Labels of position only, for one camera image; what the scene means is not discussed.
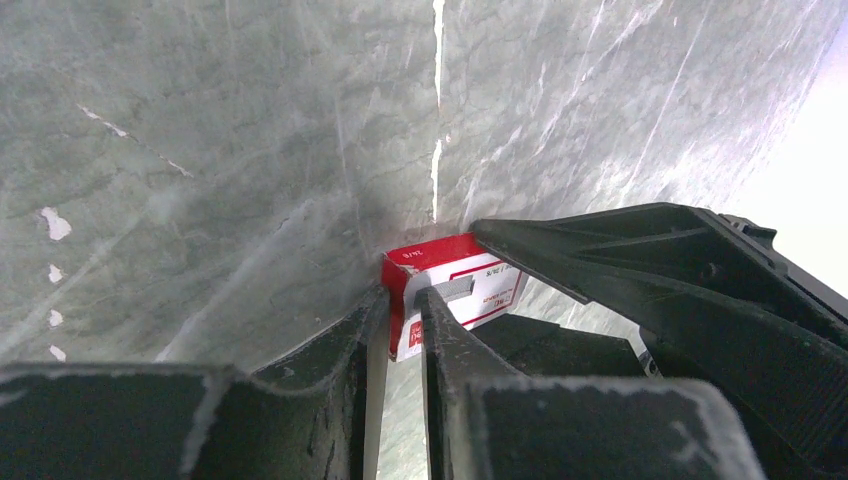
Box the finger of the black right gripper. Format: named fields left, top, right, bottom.
left=471, top=202, right=847, bottom=477

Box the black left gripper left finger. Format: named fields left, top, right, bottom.
left=1, top=286, right=390, bottom=479

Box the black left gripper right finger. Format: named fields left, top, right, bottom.
left=415, top=287, right=764, bottom=479

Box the red white staple box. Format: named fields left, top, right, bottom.
left=381, top=233, right=527, bottom=362

